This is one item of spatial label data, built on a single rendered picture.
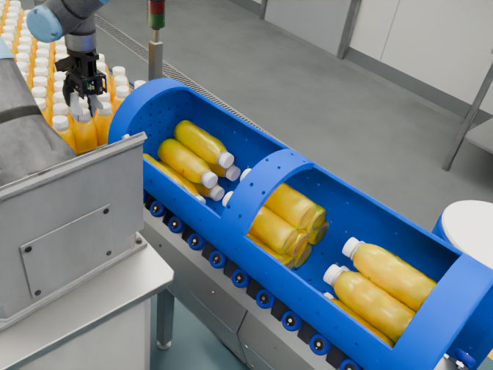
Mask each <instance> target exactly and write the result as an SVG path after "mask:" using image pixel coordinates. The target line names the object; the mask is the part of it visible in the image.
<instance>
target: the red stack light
mask: <svg viewBox="0 0 493 370"><path fill-rule="evenodd" d="M147 11H148V12H149V13H152V14H157V15H159V14H164V13H165V12H166V1H163V2H152V1H149V0H147Z"/></svg>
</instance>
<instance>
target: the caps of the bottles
mask: <svg viewBox="0 0 493 370"><path fill-rule="evenodd" d="M3 4H5V0H0V16H2V12H1V11H2V10H3V9H4V5H3ZM20 7H21V3H20V2H19V1H11V2H10V7H8V10H9V12H8V13H7V19H6V20H5V24H6V26H4V27H3V30H4V33H3V34H1V37H2V38H3V40H4V42H5V43H6V44H7V47H8V49H11V48H12V43H11V41H13V40H14V37H13V34H14V33H15V26H17V21H16V20H18V13H20V10H19V8H20ZM29 11H30V10H25V11H24V15H25V17H23V22H24V23H22V28H23V30H21V37H20V38H19V43H20V45H19V46H18V52H19V54H16V59H17V61H18V62H16V63H17V65H18V67H19V69H20V71H21V73H22V75H23V77H24V79H25V81H26V73H25V71H27V70H28V64H27V62H28V61H29V55H28V54H29V53H30V52H31V49H30V45H31V44H32V39H31V37H32V35H31V33H30V32H29V30H28V28H27V25H26V16H27V14H28V12H29ZM56 44H57V46H56V48H55V49H56V52H57V54H56V55H55V60H56V61H57V62H58V60H59V59H62V58H65V57H67V54H66V53H67V49H66V46H65V39H64V37H62V38H61V39H60V40H56ZM37 47H38V50H36V54H37V57H38V58H36V60H35V64H36V66H37V67H36V68H35V69H34V73H35V75H36V77H34V78H33V83H34V86H36V87H44V86H46V85H47V78H46V77H44V76H47V75H48V69H47V68H46V67H47V66H48V59H47V58H48V57H49V52H48V49H49V47H50V45H49V43H42V42H40V41H39V42H37ZM96 62H97V69H98V70H100V71H105V70H106V65H105V63H103V62H104V55H103V54H99V60H96ZM65 73H66V72H63V73H62V72H61V71H60V72H56V73H54V78H55V80H56V81H63V80H65V78H66V75H65Z"/></svg>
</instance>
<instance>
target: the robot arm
mask: <svg viewBox="0 0 493 370"><path fill-rule="evenodd" d="M110 1H111V0H47V1H46V2H45V3H43V4H41V5H37V6H36V7H34V9H32V10H30V11H29V12H28V14H27V16H26V25H27V28H28V30H29V32H30V33H31V35H33V37H34V38H35V39H37V40H39V41H40V42H42V43H52V42H54V41H55V40H60V39H61V38H62V37H64V39H65V46H66V49H67V54H68V55H70V56H69V57H65V58H62V59H59V60H58V62H55V63H54V64H55V67H56V71H57V72H60V71H61V72H62V73H63V72H66V73H65V75H66V78H65V80H63V87H62V94H63V97H64V100H65V103H66V104H67V107H68V109H69V111H70V113H71V115H72V117H73V119H74V120H75V121H76V122H78V116H82V115H83V110H82V108H81V106H80V104H79V97H80V98H82V99H83V100H84V97H85V96H87V103H88V105H89V107H88V110H90V114H91V116H92V117H94V116H95V113H96V109H103V104H102V103H101V101H100V100H99V99H98V95H102V94H103V92H105V93H107V83H106V74H105V73H103V72H101V71H100V70H98V69H97V62H96V60H99V54H98V53H96V46H97V43H96V34H97V33H96V30H95V12H96V11H97V10H99V9H100V8H101V7H102V6H104V5H105V4H108V3H109V2H110ZM14 58H15V56H14V54H11V52H10V50H9V49H8V47H7V44H6V43H5V42H4V40H3V38H2V37H0V187H1V186H4V185H6V184H9V183H11V182H13V181H16V180H18V179H20V178H22V177H24V176H25V175H30V174H32V173H35V172H37V171H39V170H42V169H45V168H47V167H50V166H52V165H55V164H58V163H60V162H63V161H66V160H68V159H72V158H76V157H77V155H76V152H75V151H74V149H72V148H71V147H70V146H69V144H67V143H66V141H64V140H63V138H61V137H60V136H59V135H58V133H56V132H55V130H54V129H53V128H52V127H51V126H50V125H49V124H48V123H47V122H46V121H45V118H44V117H43V114H42V112H41V111H40V108H39V106H38V105H37V102H36V100H35V99H34V96H33V95H32V93H31V91H30V89H29V87H28V85H27V83H26V81H25V79H24V77H23V75H22V73H21V71H20V69H19V67H18V65H17V63H16V61H15V59H14ZM103 79H105V87H103ZM74 89H75V91H76V92H74ZM77 92H78V93H77Z"/></svg>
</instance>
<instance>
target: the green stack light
mask: <svg viewBox="0 0 493 370"><path fill-rule="evenodd" d="M147 25H148V26H149V27H150V28H154V29H161V28H164V27H165V13H164V14H159V15H157V14H152V13H149V12H148V11H147Z"/></svg>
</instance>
